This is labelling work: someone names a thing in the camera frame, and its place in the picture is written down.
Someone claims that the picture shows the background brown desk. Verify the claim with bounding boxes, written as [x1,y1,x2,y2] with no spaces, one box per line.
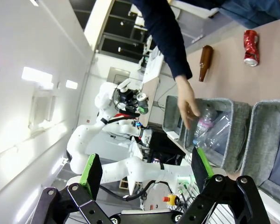
[140,77,161,128]

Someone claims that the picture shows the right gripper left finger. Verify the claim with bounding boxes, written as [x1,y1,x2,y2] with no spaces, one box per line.
[30,153,112,224]

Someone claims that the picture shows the large empty grey felt basket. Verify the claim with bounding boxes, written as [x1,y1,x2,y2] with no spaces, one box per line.
[239,99,280,208]

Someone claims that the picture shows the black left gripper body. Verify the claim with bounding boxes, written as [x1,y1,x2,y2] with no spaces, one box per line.
[117,87,141,113]

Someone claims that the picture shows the crushed red can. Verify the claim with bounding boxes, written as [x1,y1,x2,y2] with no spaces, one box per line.
[243,29,260,67]

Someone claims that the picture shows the white ceiling air vent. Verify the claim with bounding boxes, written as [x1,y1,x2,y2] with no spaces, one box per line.
[28,92,56,133]

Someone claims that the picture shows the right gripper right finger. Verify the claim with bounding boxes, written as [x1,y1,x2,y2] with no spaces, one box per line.
[177,147,271,224]

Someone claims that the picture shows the silver drink can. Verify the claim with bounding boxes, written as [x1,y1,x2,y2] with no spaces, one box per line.
[137,92,149,107]

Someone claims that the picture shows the clear crumpled plastic bottle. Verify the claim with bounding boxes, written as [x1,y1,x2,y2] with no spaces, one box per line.
[197,113,232,154]

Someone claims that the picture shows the person's blue jeans legs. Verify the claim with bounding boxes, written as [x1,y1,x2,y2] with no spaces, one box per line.
[218,0,280,29]

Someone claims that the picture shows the small grey felt basket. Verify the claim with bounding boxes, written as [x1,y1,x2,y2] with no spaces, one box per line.
[162,95,185,141]

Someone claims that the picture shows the thick black cable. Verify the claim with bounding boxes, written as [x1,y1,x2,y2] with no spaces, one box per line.
[99,180,155,202]

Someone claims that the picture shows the navy sleeved forearm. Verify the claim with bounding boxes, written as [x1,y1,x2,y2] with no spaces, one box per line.
[132,0,193,80]

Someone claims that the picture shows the large rectangular ceiling light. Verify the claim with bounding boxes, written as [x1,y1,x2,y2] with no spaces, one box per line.
[21,66,53,86]

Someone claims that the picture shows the brown glass bottle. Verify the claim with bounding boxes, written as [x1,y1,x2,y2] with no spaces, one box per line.
[198,45,214,83]

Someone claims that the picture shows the clear bottle with pink label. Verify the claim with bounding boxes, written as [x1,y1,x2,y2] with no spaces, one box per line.
[193,106,218,146]

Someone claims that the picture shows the small rectangular ceiling light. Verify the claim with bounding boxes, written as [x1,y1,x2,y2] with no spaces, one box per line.
[65,79,78,90]

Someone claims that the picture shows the yellow red emergency stop button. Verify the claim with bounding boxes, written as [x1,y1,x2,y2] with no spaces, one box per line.
[162,194,179,206]

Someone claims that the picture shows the grey felt basket with bottles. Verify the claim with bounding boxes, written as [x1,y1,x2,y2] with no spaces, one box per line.
[183,98,252,174]

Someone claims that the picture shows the person's hand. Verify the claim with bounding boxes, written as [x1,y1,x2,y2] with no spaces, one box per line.
[175,74,201,130]

